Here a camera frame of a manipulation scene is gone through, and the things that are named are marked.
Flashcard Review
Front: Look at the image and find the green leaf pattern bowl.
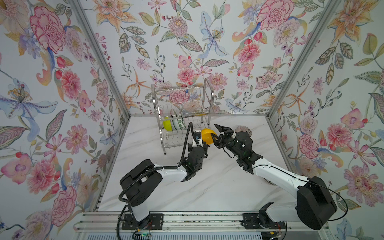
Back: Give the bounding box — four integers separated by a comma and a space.
178, 118, 187, 130

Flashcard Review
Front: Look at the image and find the pink striped bowl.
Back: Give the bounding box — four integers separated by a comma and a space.
235, 126, 252, 136

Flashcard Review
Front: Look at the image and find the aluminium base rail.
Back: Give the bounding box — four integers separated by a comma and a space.
73, 210, 331, 233

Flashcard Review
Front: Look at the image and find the lime green bowl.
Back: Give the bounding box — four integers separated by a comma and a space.
163, 117, 173, 132

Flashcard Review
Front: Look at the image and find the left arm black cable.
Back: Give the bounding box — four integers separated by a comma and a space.
116, 121, 196, 240

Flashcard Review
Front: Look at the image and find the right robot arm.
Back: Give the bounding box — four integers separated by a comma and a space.
212, 124, 338, 231

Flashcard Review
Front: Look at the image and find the pale teal glass bowl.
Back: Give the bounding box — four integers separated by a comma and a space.
175, 119, 182, 131

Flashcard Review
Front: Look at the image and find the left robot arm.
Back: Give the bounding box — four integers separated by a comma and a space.
119, 142, 208, 222

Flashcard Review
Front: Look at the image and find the black white floral bowl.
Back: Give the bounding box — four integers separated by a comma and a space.
264, 179, 276, 186

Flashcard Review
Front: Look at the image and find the steel wire dish rack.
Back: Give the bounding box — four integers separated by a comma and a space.
151, 80, 214, 154

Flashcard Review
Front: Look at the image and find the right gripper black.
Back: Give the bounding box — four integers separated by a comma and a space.
211, 124, 243, 161

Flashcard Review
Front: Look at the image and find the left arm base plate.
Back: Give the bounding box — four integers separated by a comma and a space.
121, 214, 164, 230

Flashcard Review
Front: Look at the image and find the yellow bowl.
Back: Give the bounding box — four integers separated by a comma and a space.
201, 129, 216, 146

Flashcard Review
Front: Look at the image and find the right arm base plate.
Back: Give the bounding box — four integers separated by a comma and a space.
241, 213, 287, 231

